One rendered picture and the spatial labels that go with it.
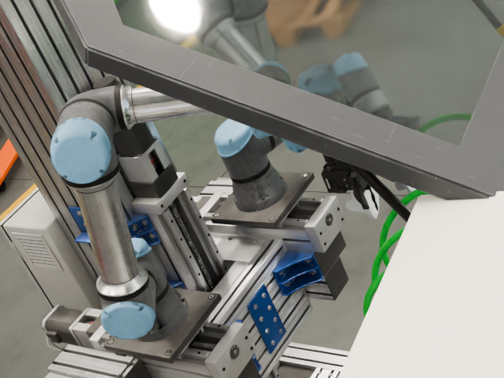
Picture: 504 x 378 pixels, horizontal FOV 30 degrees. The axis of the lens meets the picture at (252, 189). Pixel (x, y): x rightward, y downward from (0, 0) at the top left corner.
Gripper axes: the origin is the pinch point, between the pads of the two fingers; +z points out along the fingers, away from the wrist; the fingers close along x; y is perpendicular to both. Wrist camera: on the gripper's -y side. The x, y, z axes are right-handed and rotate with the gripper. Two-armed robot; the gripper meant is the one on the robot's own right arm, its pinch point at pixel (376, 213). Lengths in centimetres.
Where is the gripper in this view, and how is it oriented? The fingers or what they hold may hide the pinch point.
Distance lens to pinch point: 201.7
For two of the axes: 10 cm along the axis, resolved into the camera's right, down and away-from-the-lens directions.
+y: -8.5, 0.5, 5.3
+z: 3.6, 7.9, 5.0
